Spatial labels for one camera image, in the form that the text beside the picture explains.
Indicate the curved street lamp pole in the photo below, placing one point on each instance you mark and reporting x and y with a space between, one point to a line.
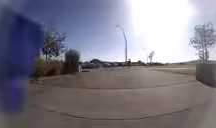
125 46

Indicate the grey concrete pavement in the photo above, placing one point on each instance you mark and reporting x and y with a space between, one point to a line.
119 96

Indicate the dark green bush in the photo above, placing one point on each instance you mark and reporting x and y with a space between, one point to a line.
72 61

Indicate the small distant tree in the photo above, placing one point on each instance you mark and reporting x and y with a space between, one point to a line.
151 56

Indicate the leafy tree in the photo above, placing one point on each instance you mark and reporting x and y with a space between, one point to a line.
53 45

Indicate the dry brown bushes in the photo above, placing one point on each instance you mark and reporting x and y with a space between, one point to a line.
47 68

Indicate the dry grass field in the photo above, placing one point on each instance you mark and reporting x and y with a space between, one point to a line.
179 70

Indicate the blue blurred object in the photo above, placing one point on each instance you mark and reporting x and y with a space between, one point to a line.
16 63

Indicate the thin sparse tree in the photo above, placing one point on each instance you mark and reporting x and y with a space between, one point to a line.
204 41

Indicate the dark low wall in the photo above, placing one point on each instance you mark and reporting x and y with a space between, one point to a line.
208 74

